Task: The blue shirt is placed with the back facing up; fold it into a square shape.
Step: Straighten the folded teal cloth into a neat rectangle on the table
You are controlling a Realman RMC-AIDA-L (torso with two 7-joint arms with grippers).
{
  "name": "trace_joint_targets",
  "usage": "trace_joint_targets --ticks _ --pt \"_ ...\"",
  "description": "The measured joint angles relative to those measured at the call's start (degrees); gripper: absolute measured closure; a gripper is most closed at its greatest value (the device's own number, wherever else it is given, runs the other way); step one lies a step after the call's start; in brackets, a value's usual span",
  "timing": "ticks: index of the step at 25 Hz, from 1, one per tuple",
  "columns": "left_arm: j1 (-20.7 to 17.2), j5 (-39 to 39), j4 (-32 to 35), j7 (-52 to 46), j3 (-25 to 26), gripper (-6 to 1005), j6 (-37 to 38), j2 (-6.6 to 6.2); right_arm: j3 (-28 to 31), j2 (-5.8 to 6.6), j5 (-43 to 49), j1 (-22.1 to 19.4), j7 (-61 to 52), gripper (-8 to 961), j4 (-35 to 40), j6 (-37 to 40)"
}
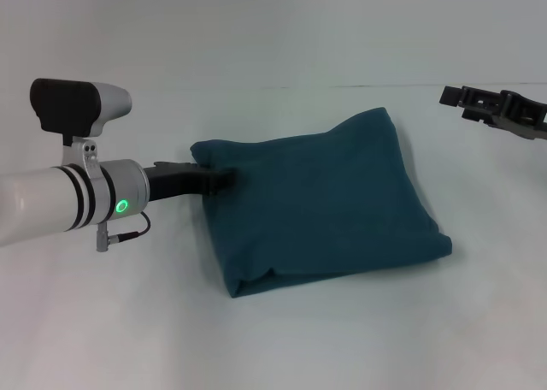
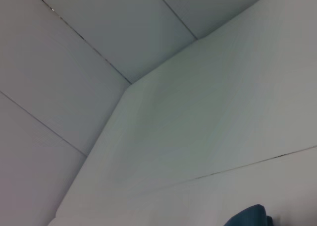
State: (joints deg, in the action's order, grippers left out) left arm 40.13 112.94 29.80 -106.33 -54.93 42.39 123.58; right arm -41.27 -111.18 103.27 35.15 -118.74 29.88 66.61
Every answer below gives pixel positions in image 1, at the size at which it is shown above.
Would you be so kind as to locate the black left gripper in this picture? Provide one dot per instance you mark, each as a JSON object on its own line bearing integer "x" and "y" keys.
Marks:
{"x": 175, "y": 182}

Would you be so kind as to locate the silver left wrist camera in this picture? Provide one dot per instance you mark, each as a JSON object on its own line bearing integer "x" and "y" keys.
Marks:
{"x": 77, "y": 112}

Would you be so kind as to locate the blue t-shirt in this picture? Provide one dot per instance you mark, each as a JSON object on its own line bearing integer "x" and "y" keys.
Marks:
{"x": 320, "y": 202}

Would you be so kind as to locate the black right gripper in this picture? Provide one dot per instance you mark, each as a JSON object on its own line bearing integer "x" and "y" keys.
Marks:
{"x": 523, "y": 114}

